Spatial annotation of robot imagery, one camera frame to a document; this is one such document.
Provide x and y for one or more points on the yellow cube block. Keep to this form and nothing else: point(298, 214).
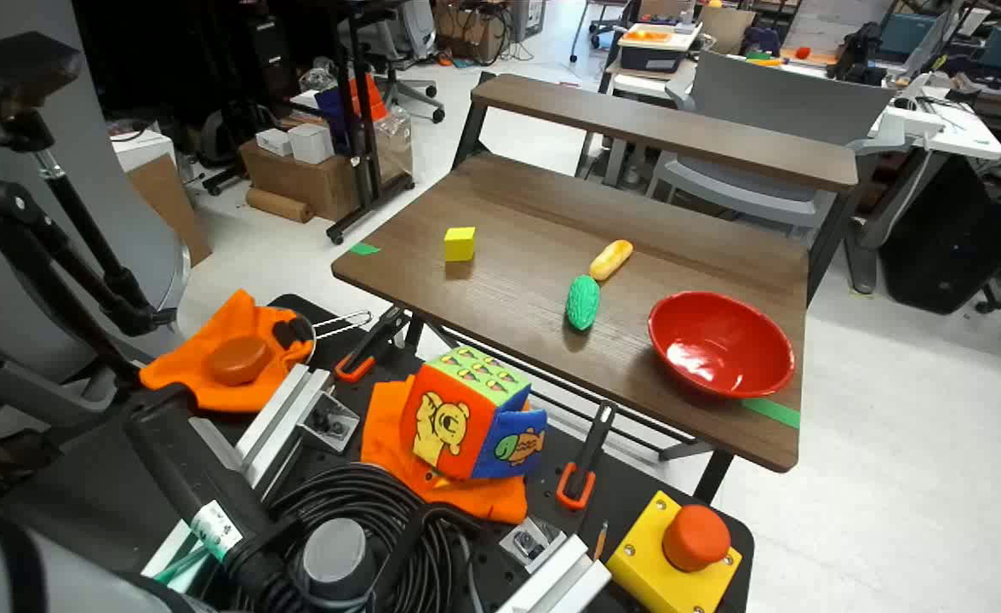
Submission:
point(461, 245)

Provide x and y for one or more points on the brown wooden table with shelf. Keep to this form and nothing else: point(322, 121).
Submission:
point(522, 245)

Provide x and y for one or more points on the green toy cucumber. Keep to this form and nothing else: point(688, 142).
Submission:
point(585, 304)

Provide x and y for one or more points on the colourful soft picture cube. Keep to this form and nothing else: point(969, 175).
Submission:
point(461, 413)

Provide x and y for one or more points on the yellow toy corn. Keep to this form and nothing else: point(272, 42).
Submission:
point(612, 259)

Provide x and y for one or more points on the small green tape piece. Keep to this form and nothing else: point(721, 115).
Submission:
point(366, 250)

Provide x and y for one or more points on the orange cloth under cube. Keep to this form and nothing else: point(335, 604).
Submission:
point(387, 431)

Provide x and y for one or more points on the printed fiducial tag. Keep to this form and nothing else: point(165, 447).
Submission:
point(332, 425)
point(534, 543)

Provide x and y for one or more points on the black cart platform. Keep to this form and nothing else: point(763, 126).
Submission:
point(626, 483)

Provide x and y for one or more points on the red plastic bowl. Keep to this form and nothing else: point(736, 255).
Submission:
point(721, 347)

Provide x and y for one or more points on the open cardboard box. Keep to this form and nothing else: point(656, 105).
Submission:
point(319, 182)

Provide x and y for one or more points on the black pole floor stand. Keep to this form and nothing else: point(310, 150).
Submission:
point(364, 125)

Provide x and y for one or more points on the white small boxes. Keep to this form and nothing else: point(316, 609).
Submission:
point(298, 146)

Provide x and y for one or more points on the long green tape strip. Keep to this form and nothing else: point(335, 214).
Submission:
point(774, 413)

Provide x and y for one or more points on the yellow box red stop button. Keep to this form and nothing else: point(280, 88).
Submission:
point(648, 562)

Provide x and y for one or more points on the grey round knob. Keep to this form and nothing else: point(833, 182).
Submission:
point(335, 554)

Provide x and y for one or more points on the orange cloth with disc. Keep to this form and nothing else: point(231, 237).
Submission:
point(190, 371)

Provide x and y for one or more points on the grey office chair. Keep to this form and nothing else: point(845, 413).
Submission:
point(774, 115)

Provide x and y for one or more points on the flat cardboard panel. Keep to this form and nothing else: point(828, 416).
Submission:
point(171, 206)

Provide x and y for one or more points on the white desk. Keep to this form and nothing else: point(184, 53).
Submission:
point(946, 126)

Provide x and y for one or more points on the long aluminium extrusion rail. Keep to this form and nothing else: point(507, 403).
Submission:
point(280, 413)

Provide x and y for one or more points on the short aluminium extrusion rail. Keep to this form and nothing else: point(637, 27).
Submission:
point(558, 581)

